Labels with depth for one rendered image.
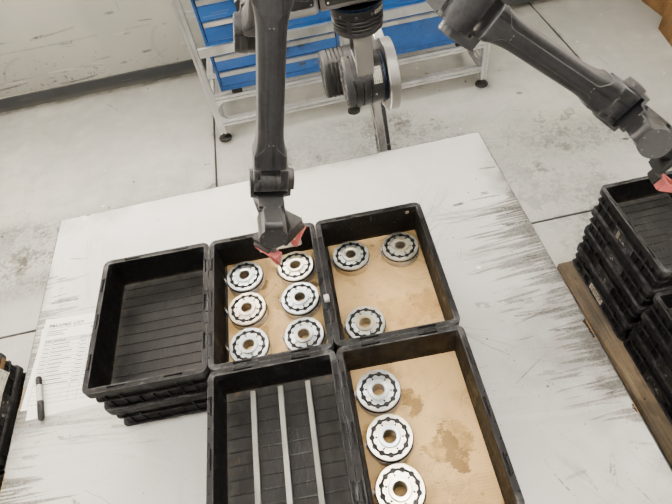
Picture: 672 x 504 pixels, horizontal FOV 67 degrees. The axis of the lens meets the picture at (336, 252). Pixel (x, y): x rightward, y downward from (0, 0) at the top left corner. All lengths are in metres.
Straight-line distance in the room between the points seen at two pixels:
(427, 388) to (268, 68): 0.79
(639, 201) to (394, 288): 1.13
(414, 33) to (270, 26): 2.36
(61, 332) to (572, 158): 2.54
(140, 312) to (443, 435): 0.88
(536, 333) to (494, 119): 1.95
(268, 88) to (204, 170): 2.31
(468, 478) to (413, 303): 0.44
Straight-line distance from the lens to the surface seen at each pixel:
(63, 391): 1.69
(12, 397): 2.38
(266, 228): 0.98
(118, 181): 3.36
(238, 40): 1.18
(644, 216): 2.16
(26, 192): 3.66
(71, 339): 1.77
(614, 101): 1.12
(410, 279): 1.40
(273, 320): 1.38
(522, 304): 1.54
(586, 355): 1.51
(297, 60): 3.08
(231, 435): 1.28
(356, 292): 1.38
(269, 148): 0.95
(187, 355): 1.40
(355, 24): 1.39
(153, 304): 1.53
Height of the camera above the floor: 1.98
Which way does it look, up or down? 51 degrees down
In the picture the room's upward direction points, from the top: 11 degrees counter-clockwise
